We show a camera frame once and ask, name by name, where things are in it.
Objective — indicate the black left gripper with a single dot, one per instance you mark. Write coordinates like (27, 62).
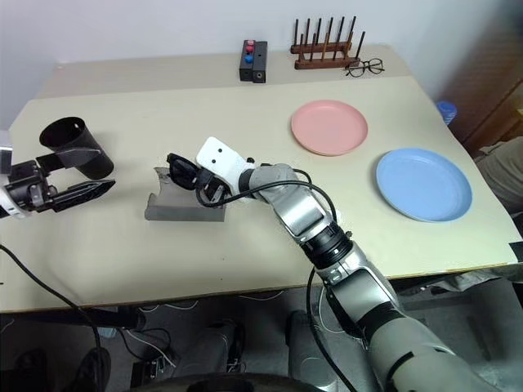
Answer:
(28, 188)

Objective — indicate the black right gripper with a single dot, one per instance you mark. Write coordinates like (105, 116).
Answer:
(208, 188)

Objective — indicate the black sunglasses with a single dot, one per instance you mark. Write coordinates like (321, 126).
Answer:
(180, 171)

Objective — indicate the black plastic cup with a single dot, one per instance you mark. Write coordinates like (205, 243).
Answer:
(61, 132)

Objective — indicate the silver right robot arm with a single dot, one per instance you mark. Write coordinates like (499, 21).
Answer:
(294, 204)

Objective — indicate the grey glasses case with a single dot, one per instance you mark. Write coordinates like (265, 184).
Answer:
(180, 209)

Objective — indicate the black box with coloured buttons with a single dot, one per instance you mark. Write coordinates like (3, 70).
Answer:
(246, 67)

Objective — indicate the small clear plastic object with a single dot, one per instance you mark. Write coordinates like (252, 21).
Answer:
(337, 215)

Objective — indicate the pink plate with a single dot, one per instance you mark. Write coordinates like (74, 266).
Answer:
(329, 128)

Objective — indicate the grey rounded shell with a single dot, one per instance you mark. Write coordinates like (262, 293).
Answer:
(220, 347)
(304, 359)

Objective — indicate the wooden peg rack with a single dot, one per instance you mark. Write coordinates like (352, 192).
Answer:
(318, 62)

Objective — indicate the black-rimmed eyeglasses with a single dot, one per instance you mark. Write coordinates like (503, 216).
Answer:
(366, 65)

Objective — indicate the blue plate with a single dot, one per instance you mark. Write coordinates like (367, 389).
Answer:
(423, 185)

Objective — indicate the blue plastic stool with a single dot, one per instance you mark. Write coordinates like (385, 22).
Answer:
(446, 111)

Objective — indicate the beige cloth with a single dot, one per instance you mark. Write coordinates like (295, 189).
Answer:
(504, 171)

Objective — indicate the brown wooden cabinet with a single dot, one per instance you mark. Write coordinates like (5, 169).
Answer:
(490, 73)

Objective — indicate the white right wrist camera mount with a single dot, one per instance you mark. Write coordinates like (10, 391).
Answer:
(216, 157)

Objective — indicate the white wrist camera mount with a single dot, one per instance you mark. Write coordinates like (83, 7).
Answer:
(6, 208)
(216, 157)

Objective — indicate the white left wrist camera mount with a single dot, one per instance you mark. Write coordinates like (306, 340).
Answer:
(6, 208)

